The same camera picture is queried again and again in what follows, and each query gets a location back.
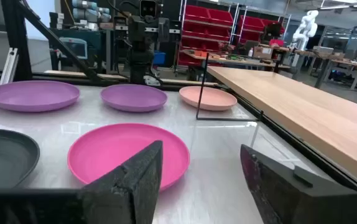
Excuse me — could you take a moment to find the silver aluminium extrusion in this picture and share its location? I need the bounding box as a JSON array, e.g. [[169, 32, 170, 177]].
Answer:
[[0, 47, 20, 85]]

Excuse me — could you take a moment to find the purple plate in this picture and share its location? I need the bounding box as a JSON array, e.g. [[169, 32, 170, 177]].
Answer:
[[100, 83, 169, 113]]

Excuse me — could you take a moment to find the white robot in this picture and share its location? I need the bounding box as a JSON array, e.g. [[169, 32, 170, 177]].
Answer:
[[291, 9, 320, 52]]

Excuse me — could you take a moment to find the cardboard box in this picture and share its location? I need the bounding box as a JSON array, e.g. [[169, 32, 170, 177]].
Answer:
[[253, 45, 274, 60]]

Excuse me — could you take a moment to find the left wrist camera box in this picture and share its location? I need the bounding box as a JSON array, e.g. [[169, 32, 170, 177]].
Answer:
[[139, 0, 158, 18]]

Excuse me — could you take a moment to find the red bin storage rack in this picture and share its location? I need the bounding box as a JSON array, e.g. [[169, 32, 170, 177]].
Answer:
[[178, 3, 236, 68], [236, 14, 287, 47]]

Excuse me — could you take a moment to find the large lavender plate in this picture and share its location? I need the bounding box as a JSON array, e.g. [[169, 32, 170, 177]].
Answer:
[[0, 80, 81, 113]]

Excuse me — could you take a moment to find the black metal rig frame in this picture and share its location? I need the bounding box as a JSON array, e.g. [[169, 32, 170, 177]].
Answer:
[[0, 0, 129, 86]]

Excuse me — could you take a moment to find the teal cabinet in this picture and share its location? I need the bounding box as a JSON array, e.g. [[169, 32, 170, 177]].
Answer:
[[49, 27, 113, 72]]

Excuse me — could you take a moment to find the cluttered wooden work table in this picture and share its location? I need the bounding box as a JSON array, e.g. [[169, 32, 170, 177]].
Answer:
[[181, 49, 291, 71]]

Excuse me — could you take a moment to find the blue bin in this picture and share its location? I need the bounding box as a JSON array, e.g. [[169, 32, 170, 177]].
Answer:
[[152, 51, 167, 66]]

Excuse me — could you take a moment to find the white framed monitor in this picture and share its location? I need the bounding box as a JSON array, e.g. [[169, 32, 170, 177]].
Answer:
[[58, 37, 88, 60]]

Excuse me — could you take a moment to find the wooden shelf with black frame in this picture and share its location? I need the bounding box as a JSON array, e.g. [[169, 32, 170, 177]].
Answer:
[[195, 52, 357, 191]]

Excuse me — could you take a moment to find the hot pink plate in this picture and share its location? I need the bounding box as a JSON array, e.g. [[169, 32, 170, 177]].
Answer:
[[67, 123, 191, 192]]

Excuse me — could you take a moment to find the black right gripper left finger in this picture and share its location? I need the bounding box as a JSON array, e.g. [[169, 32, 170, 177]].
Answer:
[[81, 139, 164, 224]]

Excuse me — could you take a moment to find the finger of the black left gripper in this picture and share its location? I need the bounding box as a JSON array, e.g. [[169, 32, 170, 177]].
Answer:
[[158, 17, 170, 43], [127, 15, 146, 43]]

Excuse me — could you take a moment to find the dark grey plate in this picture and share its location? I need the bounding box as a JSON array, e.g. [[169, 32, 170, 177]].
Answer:
[[0, 128, 40, 189]]

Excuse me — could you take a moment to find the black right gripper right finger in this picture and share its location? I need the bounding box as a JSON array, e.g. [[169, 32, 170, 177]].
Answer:
[[239, 144, 357, 224]]

